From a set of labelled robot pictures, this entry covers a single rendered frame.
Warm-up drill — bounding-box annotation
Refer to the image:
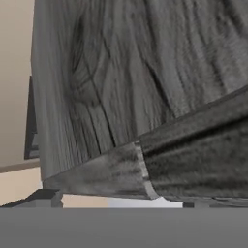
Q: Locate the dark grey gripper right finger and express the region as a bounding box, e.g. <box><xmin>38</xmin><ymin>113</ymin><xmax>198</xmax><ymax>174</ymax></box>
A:
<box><xmin>182</xmin><ymin>201</ymin><xmax>248</xmax><ymax>209</ymax></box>

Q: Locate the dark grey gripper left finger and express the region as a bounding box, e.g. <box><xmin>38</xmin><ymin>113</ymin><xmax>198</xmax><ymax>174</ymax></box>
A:
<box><xmin>0</xmin><ymin>188</ymin><xmax>64</xmax><ymax>209</ymax></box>

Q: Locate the grey wood cabinet door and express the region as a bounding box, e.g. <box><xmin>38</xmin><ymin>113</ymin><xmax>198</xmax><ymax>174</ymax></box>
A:
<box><xmin>31</xmin><ymin>0</ymin><xmax>248</xmax><ymax>207</ymax></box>

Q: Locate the dark grey framed panel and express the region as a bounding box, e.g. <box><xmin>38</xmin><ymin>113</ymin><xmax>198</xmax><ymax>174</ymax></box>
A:
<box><xmin>23</xmin><ymin>75</ymin><xmax>41</xmax><ymax>161</ymax></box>

